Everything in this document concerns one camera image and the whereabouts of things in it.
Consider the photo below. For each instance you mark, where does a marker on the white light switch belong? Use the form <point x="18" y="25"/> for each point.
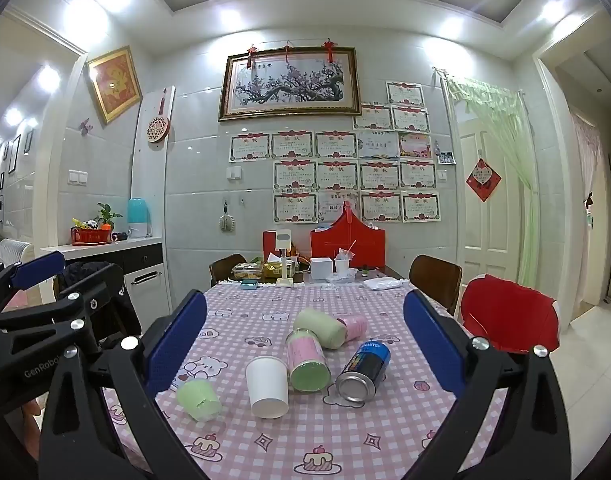
<point x="442" y="174"/>
<point x="78" y="176"/>
<point x="234" y="173"/>

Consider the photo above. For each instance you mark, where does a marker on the white cup with straws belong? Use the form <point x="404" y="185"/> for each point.
<point x="343" y="265"/>

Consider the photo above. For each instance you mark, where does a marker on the white radiator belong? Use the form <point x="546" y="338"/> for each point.
<point x="15" y="252"/>

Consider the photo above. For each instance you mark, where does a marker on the white box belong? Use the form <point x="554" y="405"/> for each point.
<point x="321" y="267"/>

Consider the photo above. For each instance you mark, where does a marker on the white paper cup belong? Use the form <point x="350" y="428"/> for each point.
<point x="266" y="382"/>

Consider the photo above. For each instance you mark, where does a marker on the yellow box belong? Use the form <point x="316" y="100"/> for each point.
<point x="271" y="270"/>

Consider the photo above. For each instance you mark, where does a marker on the white plastic bag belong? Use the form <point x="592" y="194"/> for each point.
<point x="385" y="283"/>

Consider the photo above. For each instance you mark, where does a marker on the teal humidifier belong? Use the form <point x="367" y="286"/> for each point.
<point x="139" y="215"/>

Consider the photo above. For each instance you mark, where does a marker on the pink checked tablecloth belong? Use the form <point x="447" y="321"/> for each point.
<point x="285" y="440"/>

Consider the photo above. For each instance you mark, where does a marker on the group of wall certificates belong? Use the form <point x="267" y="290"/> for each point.
<point x="295" y="175"/>

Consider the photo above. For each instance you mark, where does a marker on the pink label green cup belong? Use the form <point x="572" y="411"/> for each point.
<point x="305" y="357"/>

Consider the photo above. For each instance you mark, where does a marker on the gold framed red picture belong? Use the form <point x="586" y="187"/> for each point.
<point x="114" y="82"/>

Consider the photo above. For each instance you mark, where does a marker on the red basket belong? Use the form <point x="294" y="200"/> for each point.
<point x="90" y="236"/>

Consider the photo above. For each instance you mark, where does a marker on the round wooden wall ornament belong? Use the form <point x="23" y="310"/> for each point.
<point x="158" y="130"/>

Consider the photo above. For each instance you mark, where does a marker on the small teal box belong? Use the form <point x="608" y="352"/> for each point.
<point x="249" y="285"/>

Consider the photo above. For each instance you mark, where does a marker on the white desk lamp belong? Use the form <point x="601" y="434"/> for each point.
<point x="284" y="260"/>

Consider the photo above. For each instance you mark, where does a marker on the white hanging brush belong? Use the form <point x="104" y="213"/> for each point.
<point x="227" y="221"/>

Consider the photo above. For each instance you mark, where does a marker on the black framed picture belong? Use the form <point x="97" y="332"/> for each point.
<point x="28" y="141"/>
<point x="13" y="154"/>

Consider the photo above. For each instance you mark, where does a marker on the large red gift box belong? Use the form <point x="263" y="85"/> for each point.
<point x="365" y="250"/>

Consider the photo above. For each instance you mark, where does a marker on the butterfly wall decoration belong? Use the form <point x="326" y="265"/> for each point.
<point x="86" y="126"/>

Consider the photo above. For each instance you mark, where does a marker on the white door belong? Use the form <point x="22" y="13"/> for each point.
<point x="490" y="240"/>

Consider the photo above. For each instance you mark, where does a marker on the blue metal can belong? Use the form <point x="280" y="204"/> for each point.
<point x="368" y="365"/>

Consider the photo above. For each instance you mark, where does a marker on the red diamond door decoration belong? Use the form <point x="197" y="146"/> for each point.
<point x="483" y="179"/>

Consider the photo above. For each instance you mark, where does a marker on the red knot ornament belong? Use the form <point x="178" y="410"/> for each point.
<point x="253" y="52"/>
<point x="288" y="50"/>
<point x="329" y="50"/>

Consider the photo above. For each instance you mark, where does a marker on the red chair cover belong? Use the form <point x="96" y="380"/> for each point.
<point x="505" y="315"/>

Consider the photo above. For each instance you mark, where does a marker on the pale green cup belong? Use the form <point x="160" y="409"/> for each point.
<point x="318" y="325"/>

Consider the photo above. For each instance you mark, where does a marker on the brown wooden chair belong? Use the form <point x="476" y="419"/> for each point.
<point x="435" y="277"/>
<point x="225" y="267"/>

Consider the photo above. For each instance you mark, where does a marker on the clear food container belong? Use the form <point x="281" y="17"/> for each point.
<point x="248" y="271"/>

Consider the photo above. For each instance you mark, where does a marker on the green potted plant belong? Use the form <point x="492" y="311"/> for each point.
<point x="106" y="212"/>

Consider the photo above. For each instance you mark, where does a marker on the framed plum blossom painting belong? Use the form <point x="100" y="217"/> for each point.
<point x="285" y="85"/>

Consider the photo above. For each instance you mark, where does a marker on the small green plastic cup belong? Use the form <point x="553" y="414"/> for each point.
<point x="198" y="400"/>

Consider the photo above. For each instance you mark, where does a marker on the dark counter cabinet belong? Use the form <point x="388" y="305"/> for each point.
<point x="145" y="260"/>

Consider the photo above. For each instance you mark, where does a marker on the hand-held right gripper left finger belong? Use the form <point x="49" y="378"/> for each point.
<point x="178" y="342"/>

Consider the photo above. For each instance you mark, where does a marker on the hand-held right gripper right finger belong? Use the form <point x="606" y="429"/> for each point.
<point x="433" y="342"/>

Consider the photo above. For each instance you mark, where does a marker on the small wall photos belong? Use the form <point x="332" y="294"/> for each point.
<point x="446" y="158"/>

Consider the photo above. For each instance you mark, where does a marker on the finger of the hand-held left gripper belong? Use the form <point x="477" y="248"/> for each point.
<point x="37" y="267"/>
<point x="60" y="305"/>

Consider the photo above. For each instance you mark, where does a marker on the pink curtain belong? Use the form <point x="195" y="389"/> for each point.
<point x="585" y="170"/>

